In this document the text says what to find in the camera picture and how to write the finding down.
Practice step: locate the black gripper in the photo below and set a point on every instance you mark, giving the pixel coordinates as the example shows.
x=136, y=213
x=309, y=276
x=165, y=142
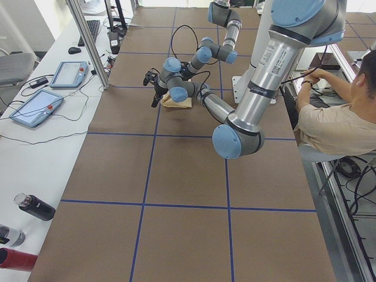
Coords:
x=158, y=89
x=183, y=71

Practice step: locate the cream long-sleeve printed shirt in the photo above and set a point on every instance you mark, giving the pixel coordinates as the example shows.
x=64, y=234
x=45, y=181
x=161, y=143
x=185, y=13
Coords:
x=182, y=104

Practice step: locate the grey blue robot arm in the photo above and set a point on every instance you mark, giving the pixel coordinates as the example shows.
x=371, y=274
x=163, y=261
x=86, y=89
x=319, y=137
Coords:
x=288, y=27
x=220, y=14

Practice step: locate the dark brown box with label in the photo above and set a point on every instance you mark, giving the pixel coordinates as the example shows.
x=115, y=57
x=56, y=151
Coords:
x=114, y=42

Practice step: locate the upper blue teach pendant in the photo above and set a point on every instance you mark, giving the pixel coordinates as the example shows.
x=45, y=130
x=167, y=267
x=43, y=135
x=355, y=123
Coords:
x=69, y=74

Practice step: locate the blue teach pendant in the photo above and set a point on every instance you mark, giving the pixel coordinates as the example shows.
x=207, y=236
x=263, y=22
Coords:
x=37, y=108
x=69, y=74

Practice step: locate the black computer keyboard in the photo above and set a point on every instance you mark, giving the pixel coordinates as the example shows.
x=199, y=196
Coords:
x=93, y=26

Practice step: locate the black computer mouse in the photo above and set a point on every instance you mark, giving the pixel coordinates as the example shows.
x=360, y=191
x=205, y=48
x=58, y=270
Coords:
x=74, y=50

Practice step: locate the black power adapter brick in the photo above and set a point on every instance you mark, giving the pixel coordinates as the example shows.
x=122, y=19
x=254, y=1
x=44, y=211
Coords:
x=39, y=82

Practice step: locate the lower blue teach pendant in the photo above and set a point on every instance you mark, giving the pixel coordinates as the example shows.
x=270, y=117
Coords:
x=37, y=108

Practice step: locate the grey office chair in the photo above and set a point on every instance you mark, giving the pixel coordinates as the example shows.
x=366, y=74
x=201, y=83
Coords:
x=16, y=68

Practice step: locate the seated person in tan shirt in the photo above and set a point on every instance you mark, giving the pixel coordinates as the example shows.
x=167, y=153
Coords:
x=348, y=129

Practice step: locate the black water bottle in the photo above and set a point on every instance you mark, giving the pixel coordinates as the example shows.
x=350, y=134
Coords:
x=34, y=206

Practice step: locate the clear water bottle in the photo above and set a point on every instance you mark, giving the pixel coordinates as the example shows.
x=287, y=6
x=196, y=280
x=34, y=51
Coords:
x=11, y=237

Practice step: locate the red bottle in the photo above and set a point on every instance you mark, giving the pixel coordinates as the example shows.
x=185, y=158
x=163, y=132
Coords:
x=17, y=260

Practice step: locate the aluminium frame post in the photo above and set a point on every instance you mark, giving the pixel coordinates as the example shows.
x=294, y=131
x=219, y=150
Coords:
x=80, y=21

